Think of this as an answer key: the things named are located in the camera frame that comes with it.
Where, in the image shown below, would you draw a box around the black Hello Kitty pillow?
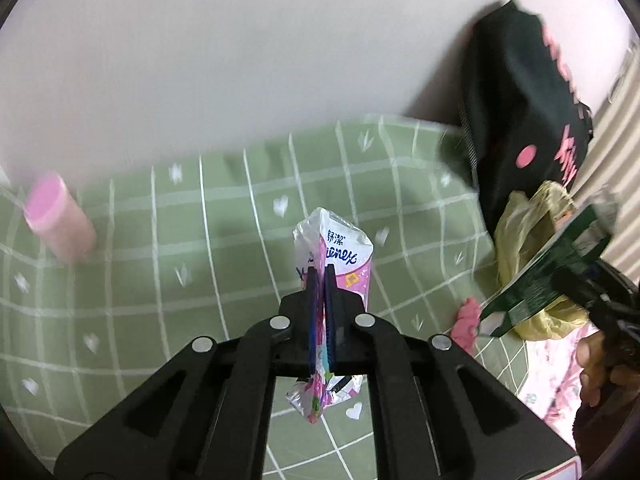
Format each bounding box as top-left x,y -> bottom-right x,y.
459,0 -> 593,232

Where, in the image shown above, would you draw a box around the pink floral bedsheet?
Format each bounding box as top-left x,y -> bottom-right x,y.
518,323 -> 597,448

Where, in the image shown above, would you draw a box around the pink small bottle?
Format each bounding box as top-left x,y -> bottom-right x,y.
23,174 -> 96,263

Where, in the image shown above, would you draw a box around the white window blinds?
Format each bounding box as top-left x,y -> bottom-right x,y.
572,40 -> 639,282

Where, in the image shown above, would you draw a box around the brown right sleeve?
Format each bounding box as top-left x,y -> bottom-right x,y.
573,384 -> 639,479

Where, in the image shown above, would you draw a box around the dark green carton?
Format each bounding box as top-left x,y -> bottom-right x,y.
478,197 -> 618,341

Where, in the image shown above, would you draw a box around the pink caterpillar toy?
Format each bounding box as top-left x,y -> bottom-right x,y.
449,298 -> 482,356

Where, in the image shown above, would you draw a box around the green checkered tablecloth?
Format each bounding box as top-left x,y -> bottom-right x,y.
0,112 -> 532,480

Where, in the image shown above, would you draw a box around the right hand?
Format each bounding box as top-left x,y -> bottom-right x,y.
576,332 -> 639,408

